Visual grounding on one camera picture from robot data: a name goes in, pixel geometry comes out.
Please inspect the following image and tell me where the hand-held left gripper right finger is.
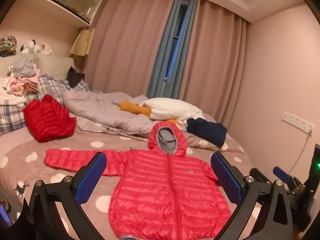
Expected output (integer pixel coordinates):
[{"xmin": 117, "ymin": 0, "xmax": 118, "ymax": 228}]
[{"xmin": 210, "ymin": 151, "xmax": 293, "ymax": 240}]

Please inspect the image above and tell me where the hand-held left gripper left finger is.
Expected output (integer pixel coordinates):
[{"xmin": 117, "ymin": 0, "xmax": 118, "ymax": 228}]
[{"xmin": 28, "ymin": 151, "xmax": 108, "ymax": 240}]

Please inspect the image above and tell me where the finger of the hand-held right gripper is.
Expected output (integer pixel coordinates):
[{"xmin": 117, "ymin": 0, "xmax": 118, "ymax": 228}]
[
  {"xmin": 273, "ymin": 166, "xmax": 303, "ymax": 197},
  {"xmin": 250, "ymin": 168, "xmax": 274, "ymax": 183}
]

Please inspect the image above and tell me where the red hooded puffer jacket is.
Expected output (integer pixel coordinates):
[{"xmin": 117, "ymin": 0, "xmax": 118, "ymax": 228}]
[{"xmin": 44, "ymin": 121, "xmax": 232, "ymax": 239}]

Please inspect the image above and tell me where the polka dot bedsheet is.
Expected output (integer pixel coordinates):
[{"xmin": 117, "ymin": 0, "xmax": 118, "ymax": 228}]
[{"xmin": 0, "ymin": 115, "xmax": 250, "ymax": 240}]

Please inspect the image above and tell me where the navy blue garment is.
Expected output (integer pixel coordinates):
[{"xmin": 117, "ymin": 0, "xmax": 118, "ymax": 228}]
[{"xmin": 186, "ymin": 117, "xmax": 228, "ymax": 148}]

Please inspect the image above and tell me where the grey duvet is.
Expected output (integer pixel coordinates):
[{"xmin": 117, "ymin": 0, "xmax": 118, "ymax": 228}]
[{"xmin": 61, "ymin": 90, "xmax": 190, "ymax": 140}]

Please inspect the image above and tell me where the dark red folded puffer jacket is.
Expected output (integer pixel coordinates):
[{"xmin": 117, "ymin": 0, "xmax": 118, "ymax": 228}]
[{"xmin": 23, "ymin": 94, "xmax": 77, "ymax": 143}]

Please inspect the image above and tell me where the black cloth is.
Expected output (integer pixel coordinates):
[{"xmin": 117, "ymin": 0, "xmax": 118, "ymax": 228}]
[{"xmin": 67, "ymin": 66, "xmax": 85, "ymax": 88}]

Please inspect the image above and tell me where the pink garment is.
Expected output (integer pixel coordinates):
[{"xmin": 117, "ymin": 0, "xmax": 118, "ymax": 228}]
[{"xmin": 7, "ymin": 76, "xmax": 41, "ymax": 97}]

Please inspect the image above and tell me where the white cloth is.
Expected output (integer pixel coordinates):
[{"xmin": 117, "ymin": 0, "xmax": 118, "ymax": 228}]
[{"xmin": 0, "ymin": 77, "xmax": 27, "ymax": 106}]

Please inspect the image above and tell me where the cream pillow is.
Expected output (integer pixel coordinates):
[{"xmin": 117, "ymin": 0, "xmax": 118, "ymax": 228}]
[{"xmin": 0, "ymin": 54, "xmax": 75, "ymax": 82}]

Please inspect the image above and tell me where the pink curtain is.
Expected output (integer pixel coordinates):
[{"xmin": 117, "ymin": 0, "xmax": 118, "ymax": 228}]
[
  {"xmin": 176, "ymin": 0, "xmax": 248, "ymax": 117},
  {"xmin": 82, "ymin": 0, "xmax": 175, "ymax": 98}
]

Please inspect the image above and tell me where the grey garment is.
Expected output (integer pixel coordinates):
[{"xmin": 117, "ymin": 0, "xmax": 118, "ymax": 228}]
[{"xmin": 11, "ymin": 55, "xmax": 38, "ymax": 78}]

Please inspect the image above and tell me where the window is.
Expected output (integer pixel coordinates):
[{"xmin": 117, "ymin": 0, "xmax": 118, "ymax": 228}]
[{"xmin": 164, "ymin": 2, "xmax": 189, "ymax": 97}]

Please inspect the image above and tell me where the blue-grey curtain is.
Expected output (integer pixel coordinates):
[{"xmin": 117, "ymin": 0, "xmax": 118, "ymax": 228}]
[{"xmin": 146, "ymin": 0, "xmax": 200, "ymax": 99}]

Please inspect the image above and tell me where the black and white plush toy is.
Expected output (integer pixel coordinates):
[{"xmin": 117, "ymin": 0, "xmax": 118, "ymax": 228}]
[{"xmin": 20, "ymin": 39, "xmax": 37, "ymax": 55}]

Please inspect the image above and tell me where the white cable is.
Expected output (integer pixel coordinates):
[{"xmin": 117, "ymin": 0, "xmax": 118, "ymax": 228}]
[{"xmin": 291, "ymin": 129, "xmax": 313, "ymax": 174}]

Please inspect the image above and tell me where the white wall socket panel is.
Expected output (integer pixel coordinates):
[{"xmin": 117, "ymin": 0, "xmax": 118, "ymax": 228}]
[{"xmin": 281, "ymin": 111, "xmax": 316, "ymax": 133}]

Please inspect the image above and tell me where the white wall shelf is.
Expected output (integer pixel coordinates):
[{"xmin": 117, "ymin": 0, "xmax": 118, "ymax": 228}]
[{"xmin": 15, "ymin": 0, "xmax": 110, "ymax": 28}]

